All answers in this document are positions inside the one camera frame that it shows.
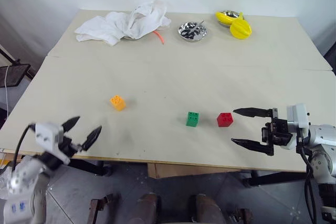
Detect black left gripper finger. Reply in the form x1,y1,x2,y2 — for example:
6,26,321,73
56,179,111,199
81,125,103,152
62,115,81,134

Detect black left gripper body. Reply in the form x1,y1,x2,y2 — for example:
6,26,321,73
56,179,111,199
57,129,83,162

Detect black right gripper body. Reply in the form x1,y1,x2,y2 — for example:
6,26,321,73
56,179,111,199
261,116,293,148

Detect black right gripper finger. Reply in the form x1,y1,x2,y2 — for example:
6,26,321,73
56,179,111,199
233,107,279,119
230,137,275,157

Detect red studded toy cube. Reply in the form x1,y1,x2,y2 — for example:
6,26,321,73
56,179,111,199
216,112,235,128

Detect orange studded toy cube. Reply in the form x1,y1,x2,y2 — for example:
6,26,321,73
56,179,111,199
109,94,127,112

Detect green studded toy cube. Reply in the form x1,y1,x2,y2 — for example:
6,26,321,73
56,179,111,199
185,111,200,127

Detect wooden box under table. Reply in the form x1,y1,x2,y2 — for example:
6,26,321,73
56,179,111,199
146,163,238,179

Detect black stand tray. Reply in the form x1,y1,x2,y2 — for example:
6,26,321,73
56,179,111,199
0,58,36,89

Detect dark brown rounded shape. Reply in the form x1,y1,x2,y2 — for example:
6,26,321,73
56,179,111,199
192,194,224,224
135,193,159,224

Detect yellow toy starfruit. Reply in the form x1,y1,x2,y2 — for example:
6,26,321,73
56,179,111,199
229,12,253,40

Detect silver metal bowl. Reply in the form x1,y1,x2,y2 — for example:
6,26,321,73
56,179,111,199
217,10,245,28

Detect silver bowl with dark contents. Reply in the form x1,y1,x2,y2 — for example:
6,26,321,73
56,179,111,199
176,20,209,44

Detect crumpled white cloth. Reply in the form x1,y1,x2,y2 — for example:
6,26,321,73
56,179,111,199
74,0,172,48

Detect thin orange strip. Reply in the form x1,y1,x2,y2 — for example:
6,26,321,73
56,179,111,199
153,30,166,45

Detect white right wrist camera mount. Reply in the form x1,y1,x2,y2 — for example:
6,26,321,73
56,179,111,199
286,103,311,152

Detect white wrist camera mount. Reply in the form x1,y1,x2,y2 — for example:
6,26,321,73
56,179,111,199
35,122,71,162
286,103,311,152

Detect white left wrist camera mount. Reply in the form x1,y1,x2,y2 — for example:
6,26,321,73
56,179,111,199
35,122,71,162

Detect black table frame bar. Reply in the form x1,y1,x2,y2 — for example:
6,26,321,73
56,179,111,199
240,170,308,187
68,157,112,177

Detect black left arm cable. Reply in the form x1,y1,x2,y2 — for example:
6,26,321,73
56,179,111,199
13,123,37,173

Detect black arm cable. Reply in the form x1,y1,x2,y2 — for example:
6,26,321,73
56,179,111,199
296,129,316,224
13,123,37,173

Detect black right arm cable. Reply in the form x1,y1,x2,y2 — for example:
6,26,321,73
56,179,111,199
296,129,316,224

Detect rusty metal bracket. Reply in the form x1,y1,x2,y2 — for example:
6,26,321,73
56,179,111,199
89,193,120,219

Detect thin white cable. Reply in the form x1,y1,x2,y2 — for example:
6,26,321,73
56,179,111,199
3,64,12,121

